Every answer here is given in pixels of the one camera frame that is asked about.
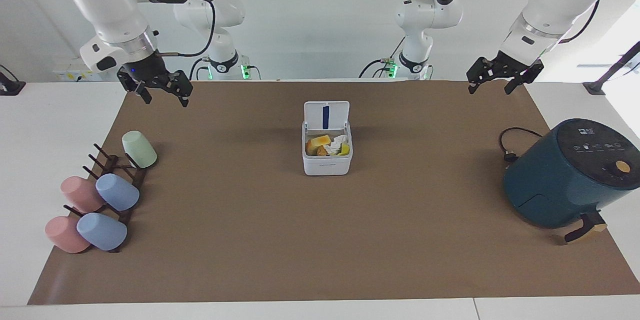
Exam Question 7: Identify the crumpled white tissue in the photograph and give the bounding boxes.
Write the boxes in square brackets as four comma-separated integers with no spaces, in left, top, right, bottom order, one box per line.
[323,134,349,155]

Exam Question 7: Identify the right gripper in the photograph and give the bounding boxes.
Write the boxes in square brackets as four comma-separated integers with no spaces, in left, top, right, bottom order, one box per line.
[117,53,194,108]

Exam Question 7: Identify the black air fryer cable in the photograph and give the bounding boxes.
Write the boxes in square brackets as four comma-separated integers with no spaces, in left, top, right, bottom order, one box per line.
[498,127,544,163]

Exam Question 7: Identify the teal air fryer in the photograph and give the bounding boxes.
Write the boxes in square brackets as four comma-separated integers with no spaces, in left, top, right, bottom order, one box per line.
[503,118,637,245]

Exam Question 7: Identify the green cup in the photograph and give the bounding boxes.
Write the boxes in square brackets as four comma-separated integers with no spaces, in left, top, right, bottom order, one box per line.
[121,130,158,169]

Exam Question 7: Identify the white power strip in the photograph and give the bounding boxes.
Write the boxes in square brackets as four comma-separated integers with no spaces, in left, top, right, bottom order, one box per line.
[52,62,97,82]

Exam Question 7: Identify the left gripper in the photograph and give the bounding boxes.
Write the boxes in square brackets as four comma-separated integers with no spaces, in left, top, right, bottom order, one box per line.
[466,50,545,95]

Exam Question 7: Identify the dark wooden cup rack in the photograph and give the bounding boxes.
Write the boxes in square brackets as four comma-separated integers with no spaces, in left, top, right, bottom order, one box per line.
[63,143,149,254]

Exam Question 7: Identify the black stand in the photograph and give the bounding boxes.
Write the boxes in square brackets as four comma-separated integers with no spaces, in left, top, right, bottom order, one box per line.
[582,40,640,96]
[0,64,27,96]

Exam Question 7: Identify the pink cup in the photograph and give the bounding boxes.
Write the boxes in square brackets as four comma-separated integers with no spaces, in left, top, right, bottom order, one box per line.
[44,216,91,254]
[60,176,106,214]

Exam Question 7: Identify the blue cup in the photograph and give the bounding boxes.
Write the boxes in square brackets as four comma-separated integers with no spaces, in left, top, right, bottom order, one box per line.
[76,212,128,252]
[95,173,141,212]

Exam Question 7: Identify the white trash can with lid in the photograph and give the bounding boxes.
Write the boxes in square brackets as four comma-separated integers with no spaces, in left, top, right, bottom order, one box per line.
[301,100,354,177]

